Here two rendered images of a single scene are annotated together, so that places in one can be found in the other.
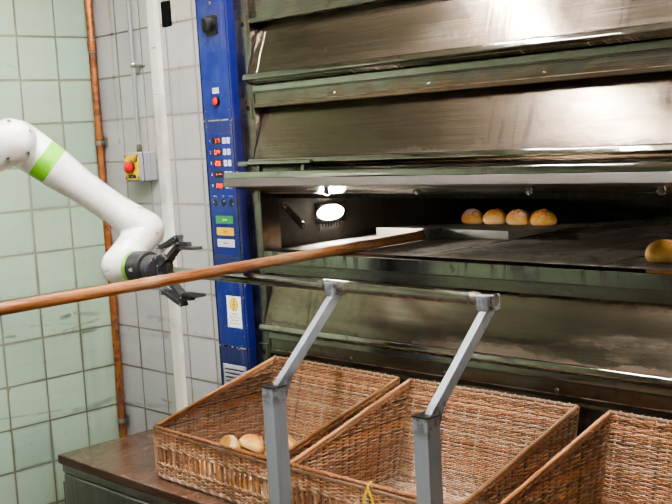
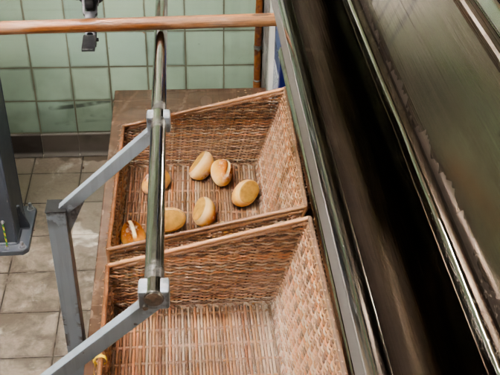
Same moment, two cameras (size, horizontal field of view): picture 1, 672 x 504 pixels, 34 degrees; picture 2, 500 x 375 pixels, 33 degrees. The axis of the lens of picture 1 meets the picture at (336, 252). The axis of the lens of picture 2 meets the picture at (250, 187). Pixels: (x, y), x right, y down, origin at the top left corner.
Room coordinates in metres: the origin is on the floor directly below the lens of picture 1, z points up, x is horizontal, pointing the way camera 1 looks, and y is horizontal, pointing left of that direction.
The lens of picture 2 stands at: (1.73, -0.99, 2.02)
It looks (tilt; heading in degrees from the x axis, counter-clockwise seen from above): 37 degrees down; 38
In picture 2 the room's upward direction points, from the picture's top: 2 degrees clockwise
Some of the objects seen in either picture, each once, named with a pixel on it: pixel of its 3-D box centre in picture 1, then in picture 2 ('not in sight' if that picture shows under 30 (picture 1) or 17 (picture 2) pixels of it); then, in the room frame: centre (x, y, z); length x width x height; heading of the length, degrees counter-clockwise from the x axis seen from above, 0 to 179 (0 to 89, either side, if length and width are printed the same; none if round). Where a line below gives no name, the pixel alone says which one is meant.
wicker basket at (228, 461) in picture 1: (276, 427); (204, 184); (3.04, 0.20, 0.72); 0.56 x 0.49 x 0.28; 42
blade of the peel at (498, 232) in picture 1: (472, 227); not in sight; (3.67, -0.46, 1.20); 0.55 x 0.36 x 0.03; 45
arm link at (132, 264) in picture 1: (145, 267); not in sight; (3.00, 0.53, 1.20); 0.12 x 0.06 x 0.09; 135
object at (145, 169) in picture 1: (140, 166); not in sight; (3.86, 0.67, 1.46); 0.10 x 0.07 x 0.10; 44
